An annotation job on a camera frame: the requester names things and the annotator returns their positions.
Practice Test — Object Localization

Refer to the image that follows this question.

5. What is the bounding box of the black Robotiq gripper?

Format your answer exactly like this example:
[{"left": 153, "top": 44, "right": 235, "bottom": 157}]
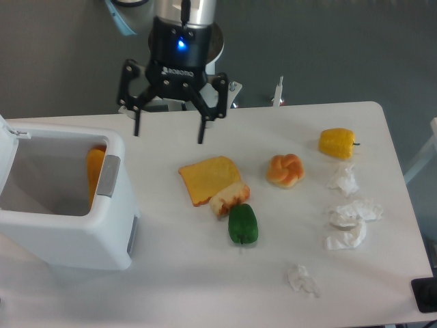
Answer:
[{"left": 117, "top": 17, "right": 228, "bottom": 144}]

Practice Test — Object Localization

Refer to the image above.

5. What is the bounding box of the white trash can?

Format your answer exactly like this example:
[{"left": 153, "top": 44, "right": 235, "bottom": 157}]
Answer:
[{"left": 1, "top": 121, "right": 141, "bottom": 270}]

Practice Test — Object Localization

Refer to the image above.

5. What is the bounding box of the white trash can lid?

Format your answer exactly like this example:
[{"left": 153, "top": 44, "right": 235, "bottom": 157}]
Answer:
[{"left": 0, "top": 116, "right": 31, "bottom": 191}]

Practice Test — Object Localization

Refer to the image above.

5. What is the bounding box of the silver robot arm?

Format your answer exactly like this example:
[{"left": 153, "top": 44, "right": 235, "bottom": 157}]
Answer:
[{"left": 117, "top": 1, "right": 229, "bottom": 144}]

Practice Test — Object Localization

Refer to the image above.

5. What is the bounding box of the yellow toast slice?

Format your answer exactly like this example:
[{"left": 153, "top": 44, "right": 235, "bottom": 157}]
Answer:
[{"left": 178, "top": 156, "right": 240, "bottom": 207}]

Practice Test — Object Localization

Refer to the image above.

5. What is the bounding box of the small bread loaf piece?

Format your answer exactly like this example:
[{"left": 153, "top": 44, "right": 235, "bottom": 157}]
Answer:
[{"left": 209, "top": 181, "right": 251, "bottom": 219}]

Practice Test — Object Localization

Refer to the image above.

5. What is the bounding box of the orange knotted bread roll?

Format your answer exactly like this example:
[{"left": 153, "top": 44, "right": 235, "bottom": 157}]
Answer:
[{"left": 266, "top": 154, "right": 305, "bottom": 189}]

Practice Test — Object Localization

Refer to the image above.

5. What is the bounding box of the green bell pepper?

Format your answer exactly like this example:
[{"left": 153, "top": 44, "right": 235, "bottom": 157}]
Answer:
[{"left": 228, "top": 204, "right": 259, "bottom": 245}]

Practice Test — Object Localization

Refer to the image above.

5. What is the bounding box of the yellow bell pepper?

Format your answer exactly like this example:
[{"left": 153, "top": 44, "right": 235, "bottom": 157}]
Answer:
[{"left": 318, "top": 128, "right": 360, "bottom": 160}]

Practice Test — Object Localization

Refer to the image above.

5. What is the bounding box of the crumpled white tissue upper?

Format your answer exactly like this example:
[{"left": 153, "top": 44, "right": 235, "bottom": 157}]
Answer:
[{"left": 326, "top": 163, "right": 359, "bottom": 197}]

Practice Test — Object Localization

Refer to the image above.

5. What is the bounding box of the crumpled white tissue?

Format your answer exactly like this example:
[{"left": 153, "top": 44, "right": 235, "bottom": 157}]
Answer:
[
  {"left": 324, "top": 221, "right": 367, "bottom": 251},
  {"left": 287, "top": 264, "right": 320, "bottom": 297},
  {"left": 326, "top": 163, "right": 359, "bottom": 197},
  {"left": 326, "top": 199, "right": 384, "bottom": 229}
]

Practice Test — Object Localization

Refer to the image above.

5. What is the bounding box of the crumpled white tissue middle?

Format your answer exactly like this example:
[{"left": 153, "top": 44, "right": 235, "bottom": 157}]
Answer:
[{"left": 326, "top": 199, "right": 384, "bottom": 229}]

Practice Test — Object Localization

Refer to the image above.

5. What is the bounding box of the crumpled white tissue lower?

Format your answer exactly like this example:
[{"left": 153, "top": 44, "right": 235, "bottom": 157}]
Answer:
[{"left": 324, "top": 221, "right": 367, "bottom": 251}]

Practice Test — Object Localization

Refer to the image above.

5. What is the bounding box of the crumpled white tissue front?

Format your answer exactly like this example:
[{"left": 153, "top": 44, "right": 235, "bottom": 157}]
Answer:
[{"left": 287, "top": 264, "right": 320, "bottom": 297}]

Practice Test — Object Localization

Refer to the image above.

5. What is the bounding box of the black device at edge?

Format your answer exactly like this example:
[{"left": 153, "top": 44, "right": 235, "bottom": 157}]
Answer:
[{"left": 411, "top": 277, "right": 436, "bottom": 313}]

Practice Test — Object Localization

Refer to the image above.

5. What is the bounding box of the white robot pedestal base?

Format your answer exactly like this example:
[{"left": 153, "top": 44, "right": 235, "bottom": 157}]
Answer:
[{"left": 117, "top": 27, "right": 243, "bottom": 115}]

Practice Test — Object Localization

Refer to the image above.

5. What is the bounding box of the white upright post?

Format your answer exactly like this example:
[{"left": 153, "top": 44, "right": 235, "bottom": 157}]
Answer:
[{"left": 271, "top": 75, "right": 284, "bottom": 107}]

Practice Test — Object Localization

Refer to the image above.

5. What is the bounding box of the white table leg frame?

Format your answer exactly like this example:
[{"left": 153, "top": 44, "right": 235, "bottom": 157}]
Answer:
[{"left": 404, "top": 118, "right": 436, "bottom": 184}]

